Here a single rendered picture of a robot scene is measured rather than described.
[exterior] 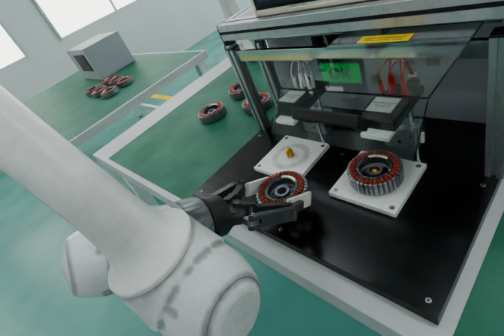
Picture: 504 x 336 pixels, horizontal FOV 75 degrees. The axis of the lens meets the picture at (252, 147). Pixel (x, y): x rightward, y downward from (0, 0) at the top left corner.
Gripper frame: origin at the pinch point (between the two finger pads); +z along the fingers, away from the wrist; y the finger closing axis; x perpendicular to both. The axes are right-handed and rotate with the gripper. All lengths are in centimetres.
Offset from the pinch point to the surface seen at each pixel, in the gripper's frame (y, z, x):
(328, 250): 12.5, -0.2, -8.0
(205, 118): -61, 23, 6
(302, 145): -11.1, 20.4, 5.2
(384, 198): 16.6, 12.2, 0.4
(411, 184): 19.7, 16.7, 3.0
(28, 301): -175, -31, -114
